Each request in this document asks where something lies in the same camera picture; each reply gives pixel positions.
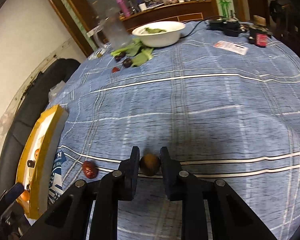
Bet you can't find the black red device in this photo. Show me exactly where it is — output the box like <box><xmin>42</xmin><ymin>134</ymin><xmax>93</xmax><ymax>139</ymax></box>
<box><xmin>248</xmin><ymin>25</ymin><xmax>272</xmax><ymax>48</ymax></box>

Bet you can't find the white foam tray yellow rim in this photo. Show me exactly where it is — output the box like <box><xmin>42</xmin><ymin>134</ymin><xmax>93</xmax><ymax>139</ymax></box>
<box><xmin>16</xmin><ymin>105</ymin><xmax>69</xmax><ymax>219</ymax></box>

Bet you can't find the white bowl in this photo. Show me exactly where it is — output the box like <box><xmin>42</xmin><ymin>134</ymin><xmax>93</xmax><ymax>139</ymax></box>
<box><xmin>132</xmin><ymin>21</ymin><xmax>185</xmax><ymax>48</ymax></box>

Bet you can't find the purple thermos bottle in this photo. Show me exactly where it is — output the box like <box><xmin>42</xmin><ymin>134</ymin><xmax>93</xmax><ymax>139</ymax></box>
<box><xmin>116</xmin><ymin>0</ymin><xmax>130</xmax><ymax>17</ymax></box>

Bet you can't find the brown kiwi fruit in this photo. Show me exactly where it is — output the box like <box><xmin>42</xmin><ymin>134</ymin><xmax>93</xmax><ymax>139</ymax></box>
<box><xmin>139</xmin><ymin>153</ymin><xmax>161</xmax><ymax>177</ymax></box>

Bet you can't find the green leafy vegetable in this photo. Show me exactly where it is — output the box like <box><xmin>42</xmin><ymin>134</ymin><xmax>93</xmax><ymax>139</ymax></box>
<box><xmin>111</xmin><ymin>38</ymin><xmax>154</xmax><ymax>67</ymax></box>

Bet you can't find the blue plaid tablecloth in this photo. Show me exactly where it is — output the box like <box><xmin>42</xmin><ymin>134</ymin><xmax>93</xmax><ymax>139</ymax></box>
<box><xmin>48</xmin><ymin>22</ymin><xmax>300</xmax><ymax>239</ymax></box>

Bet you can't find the dark cherry near leaves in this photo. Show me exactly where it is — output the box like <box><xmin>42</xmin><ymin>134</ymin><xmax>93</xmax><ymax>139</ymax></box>
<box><xmin>114</xmin><ymin>51</ymin><xmax>126</xmax><ymax>62</ymax></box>

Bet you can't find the black leather sofa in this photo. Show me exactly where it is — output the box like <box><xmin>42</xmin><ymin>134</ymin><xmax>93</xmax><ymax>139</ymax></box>
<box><xmin>0</xmin><ymin>59</ymin><xmax>80</xmax><ymax>195</ymax></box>

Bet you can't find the glass pitcher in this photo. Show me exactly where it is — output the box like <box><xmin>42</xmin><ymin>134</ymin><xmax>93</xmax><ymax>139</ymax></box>
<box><xmin>93</xmin><ymin>8</ymin><xmax>132</xmax><ymax>50</ymax></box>

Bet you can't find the red jujube date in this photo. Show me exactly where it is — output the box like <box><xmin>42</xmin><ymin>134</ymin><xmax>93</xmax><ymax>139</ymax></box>
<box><xmin>82</xmin><ymin>161</ymin><xmax>98</xmax><ymax>179</ymax></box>

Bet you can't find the white paper card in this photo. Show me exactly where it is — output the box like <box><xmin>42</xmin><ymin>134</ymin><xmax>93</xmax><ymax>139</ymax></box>
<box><xmin>214</xmin><ymin>41</ymin><xmax>248</xmax><ymax>56</ymax></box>

